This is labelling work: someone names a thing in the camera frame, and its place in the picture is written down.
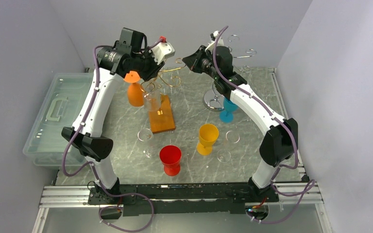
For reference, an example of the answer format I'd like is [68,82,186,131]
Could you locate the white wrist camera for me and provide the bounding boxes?
[205,30,224,53]
[150,36,175,65]

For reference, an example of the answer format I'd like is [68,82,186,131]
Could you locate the red plastic wine glass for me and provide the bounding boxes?
[159,145,182,176]

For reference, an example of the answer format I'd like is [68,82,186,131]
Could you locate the clear plastic storage bin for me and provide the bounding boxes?
[23,73,93,169]

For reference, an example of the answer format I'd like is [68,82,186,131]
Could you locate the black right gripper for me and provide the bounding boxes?
[182,46,219,81]

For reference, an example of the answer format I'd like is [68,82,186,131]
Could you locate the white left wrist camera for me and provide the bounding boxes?
[150,36,175,65]

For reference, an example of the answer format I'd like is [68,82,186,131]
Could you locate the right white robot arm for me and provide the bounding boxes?
[182,45,298,201]

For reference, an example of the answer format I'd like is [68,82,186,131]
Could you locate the orange plastic wine glass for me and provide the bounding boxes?
[124,71,144,107]

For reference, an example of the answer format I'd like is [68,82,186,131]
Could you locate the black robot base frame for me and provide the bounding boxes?
[87,182,279,216]

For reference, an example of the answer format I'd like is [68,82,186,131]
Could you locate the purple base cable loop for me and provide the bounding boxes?
[98,191,156,232]

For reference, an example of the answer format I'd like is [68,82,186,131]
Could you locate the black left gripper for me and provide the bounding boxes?
[131,46,165,82]

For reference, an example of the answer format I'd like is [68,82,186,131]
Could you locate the yellow plastic wine glass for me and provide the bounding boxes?
[196,124,219,156]

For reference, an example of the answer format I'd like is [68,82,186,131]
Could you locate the gold wire rack wooden base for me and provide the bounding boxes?
[140,66,183,134]

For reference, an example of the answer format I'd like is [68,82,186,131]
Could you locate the chrome wire glass rack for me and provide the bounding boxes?
[203,34,257,112]

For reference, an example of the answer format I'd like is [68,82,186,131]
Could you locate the blue plastic wine glass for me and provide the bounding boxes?
[219,98,238,123]

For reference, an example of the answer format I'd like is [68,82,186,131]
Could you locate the clear wine glass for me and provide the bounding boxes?
[141,82,163,112]
[137,128,155,159]
[217,130,240,163]

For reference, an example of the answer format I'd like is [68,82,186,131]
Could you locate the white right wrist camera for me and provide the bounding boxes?
[205,30,224,53]

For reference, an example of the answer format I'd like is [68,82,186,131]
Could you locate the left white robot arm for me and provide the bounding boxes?
[61,28,175,204]

